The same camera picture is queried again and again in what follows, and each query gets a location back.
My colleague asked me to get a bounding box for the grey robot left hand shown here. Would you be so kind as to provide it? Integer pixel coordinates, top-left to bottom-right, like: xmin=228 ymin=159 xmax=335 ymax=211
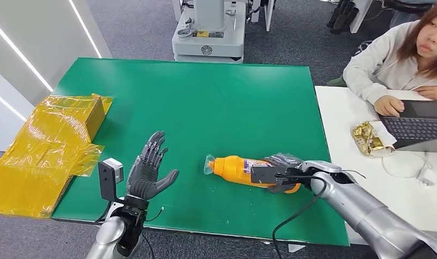
xmin=125 ymin=131 xmax=180 ymax=201

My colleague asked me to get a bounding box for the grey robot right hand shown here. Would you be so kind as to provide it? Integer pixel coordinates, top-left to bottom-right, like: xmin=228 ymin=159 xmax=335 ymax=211
xmin=264 ymin=153 xmax=311 ymax=195

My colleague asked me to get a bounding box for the orange bottle with clear cap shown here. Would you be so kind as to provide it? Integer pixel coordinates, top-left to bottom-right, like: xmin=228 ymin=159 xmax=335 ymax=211
xmin=204 ymin=154 xmax=301 ymax=195

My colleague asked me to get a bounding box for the gold foil snack wrapper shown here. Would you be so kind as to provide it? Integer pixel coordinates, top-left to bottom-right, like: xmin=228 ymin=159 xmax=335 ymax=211
xmin=351 ymin=120 xmax=386 ymax=157

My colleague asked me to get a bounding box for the white paper tissue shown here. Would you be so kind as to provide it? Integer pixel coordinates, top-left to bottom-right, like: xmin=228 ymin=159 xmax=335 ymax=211
xmin=369 ymin=120 xmax=398 ymax=158

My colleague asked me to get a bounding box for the yellow film wrapped cardboard box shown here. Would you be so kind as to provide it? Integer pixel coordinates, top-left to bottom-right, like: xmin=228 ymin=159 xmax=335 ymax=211
xmin=0 ymin=93 xmax=115 ymax=220

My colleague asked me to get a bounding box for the person's right hand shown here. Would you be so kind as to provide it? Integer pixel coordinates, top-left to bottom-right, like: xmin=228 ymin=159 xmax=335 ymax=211
xmin=373 ymin=95 xmax=405 ymax=118

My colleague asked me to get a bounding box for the person's hand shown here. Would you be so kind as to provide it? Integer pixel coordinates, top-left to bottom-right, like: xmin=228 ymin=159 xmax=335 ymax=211
xmin=373 ymin=95 xmax=405 ymax=118
xmin=414 ymin=85 xmax=437 ymax=102

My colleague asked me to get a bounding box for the dark grey laptop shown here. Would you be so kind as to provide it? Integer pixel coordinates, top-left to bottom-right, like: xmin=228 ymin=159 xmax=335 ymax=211
xmin=377 ymin=100 xmax=437 ymax=154

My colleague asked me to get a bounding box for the person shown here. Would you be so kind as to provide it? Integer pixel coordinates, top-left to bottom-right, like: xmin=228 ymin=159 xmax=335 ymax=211
xmin=342 ymin=0 xmax=437 ymax=118

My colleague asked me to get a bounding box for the white power adapter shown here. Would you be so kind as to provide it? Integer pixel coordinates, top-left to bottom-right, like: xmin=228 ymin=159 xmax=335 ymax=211
xmin=416 ymin=169 xmax=436 ymax=188

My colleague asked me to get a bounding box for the white furniture panel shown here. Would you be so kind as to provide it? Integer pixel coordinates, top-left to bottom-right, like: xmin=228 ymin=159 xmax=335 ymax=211
xmin=250 ymin=0 xmax=275 ymax=31

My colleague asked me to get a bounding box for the person's left hand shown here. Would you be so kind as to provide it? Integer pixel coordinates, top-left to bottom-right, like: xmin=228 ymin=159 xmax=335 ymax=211
xmin=414 ymin=85 xmax=437 ymax=102

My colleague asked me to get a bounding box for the white desk leg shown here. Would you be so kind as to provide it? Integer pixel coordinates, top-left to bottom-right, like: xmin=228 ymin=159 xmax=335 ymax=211
xmin=349 ymin=0 xmax=375 ymax=33

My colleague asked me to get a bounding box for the black chair seat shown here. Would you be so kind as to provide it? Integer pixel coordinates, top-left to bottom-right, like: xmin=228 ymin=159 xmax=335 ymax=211
xmin=384 ymin=0 xmax=437 ymax=14

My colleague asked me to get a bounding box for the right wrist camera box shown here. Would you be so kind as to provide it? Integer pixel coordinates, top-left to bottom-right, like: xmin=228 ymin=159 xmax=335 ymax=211
xmin=250 ymin=165 xmax=289 ymax=187

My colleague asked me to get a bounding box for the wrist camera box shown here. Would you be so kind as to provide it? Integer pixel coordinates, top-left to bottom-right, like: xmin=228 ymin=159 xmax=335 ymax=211
xmin=250 ymin=165 xmax=289 ymax=187
xmin=98 ymin=158 xmax=125 ymax=203

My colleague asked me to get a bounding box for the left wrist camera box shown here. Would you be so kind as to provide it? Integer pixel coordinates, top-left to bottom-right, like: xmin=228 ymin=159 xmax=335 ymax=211
xmin=98 ymin=158 xmax=125 ymax=203

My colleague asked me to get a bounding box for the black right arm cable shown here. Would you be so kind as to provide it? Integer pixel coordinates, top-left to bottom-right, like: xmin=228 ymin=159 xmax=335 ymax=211
xmin=271 ymin=173 xmax=328 ymax=259

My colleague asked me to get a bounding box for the white coiled cable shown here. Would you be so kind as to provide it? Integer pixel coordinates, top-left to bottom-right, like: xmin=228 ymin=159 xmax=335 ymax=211
xmin=381 ymin=152 xmax=434 ymax=180

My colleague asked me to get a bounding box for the short wall light strip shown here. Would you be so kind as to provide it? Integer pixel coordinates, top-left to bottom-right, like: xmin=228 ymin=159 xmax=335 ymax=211
xmin=0 ymin=87 xmax=28 ymax=122

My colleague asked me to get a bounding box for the long wall light strip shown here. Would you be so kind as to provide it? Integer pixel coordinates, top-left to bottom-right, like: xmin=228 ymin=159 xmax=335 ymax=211
xmin=67 ymin=0 xmax=103 ymax=59
xmin=0 ymin=16 xmax=55 ymax=93

